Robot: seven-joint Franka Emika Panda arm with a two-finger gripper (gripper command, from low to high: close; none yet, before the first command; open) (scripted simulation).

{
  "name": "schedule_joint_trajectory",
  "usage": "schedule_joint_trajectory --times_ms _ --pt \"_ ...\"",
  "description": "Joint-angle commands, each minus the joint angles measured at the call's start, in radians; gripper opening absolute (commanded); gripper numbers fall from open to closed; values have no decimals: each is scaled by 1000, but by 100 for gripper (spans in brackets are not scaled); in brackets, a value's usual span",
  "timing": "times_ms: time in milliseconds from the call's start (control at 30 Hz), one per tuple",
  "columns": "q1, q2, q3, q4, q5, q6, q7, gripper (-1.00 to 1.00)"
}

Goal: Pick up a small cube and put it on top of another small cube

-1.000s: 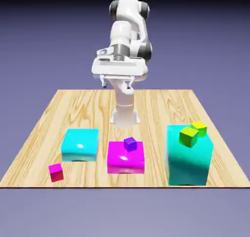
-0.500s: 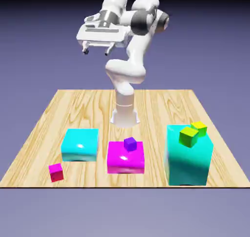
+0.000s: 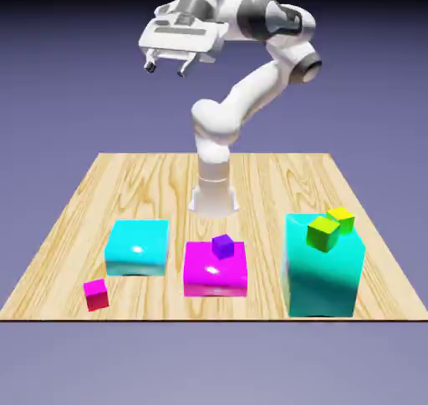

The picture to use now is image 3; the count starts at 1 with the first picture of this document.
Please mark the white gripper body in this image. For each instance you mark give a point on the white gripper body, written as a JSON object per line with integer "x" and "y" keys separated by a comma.
{"x": 182, "y": 37}

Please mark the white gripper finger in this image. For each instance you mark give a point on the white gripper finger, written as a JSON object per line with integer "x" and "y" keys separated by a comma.
{"x": 185, "y": 66}
{"x": 150, "y": 62}

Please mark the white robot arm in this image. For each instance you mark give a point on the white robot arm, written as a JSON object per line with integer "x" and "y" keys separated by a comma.
{"x": 234, "y": 107}

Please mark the small purple cube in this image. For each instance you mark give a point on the small purple cube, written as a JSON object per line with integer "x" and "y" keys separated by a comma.
{"x": 223, "y": 246}

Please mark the small green cube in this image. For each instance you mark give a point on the small green cube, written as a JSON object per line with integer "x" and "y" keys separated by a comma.
{"x": 322, "y": 234}

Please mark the small yellow cube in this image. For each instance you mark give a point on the small yellow cube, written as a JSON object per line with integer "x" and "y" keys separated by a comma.
{"x": 342, "y": 218}

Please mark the small pink cube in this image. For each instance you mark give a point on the small pink cube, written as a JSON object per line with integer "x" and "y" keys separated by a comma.
{"x": 96, "y": 294}

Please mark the large cyan box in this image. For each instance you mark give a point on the large cyan box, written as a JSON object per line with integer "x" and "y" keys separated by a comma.
{"x": 137, "y": 246}

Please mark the large magenta box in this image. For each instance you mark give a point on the large magenta box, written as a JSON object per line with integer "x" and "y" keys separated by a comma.
{"x": 214, "y": 273}

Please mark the large teal box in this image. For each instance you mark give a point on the large teal box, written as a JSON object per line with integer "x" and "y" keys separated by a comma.
{"x": 321, "y": 278}

